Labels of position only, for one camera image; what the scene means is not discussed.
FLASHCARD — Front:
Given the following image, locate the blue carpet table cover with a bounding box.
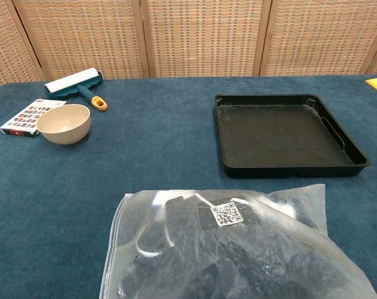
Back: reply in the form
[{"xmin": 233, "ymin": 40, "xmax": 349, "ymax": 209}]
[{"xmin": 0, "ymin": 74, "xmax": 377, "ymax": 299}]

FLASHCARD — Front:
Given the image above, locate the woven wooden folding screen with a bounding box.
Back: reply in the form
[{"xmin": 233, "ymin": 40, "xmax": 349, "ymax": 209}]
[{"xmin": 0, "ymin": 0, "xmax": 377, "ymax": 92}]

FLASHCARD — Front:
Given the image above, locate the beige round bowl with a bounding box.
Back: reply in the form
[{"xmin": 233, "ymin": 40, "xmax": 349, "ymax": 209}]
[{"xmin": 36, "ymin": 103, "xmax": 92, "ymax": 145}]

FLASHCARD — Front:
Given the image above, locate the clear bag with black garment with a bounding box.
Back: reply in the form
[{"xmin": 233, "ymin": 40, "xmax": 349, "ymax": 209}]
[{"xmin": 98, "ymin": 183, "xmax": 377, "ymax": 299}]

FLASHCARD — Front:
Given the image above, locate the colourful printed card box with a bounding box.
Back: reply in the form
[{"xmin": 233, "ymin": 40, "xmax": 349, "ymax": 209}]
[{"xmin": 0, "ymin": 98, "xmax": 69, "ymax": 139}]

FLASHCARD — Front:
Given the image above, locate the black square plastic tray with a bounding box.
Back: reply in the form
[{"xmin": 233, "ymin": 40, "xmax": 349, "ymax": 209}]
[{"xmin": 214, "ymin": 93, "xmax": 371, "ymax": 179}]

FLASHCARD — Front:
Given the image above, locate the teal lint roller white roll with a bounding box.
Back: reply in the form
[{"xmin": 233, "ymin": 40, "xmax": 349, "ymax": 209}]
[{"xmin": 44, "ymin": 67, "xmax": 109, "ymax": 112}]

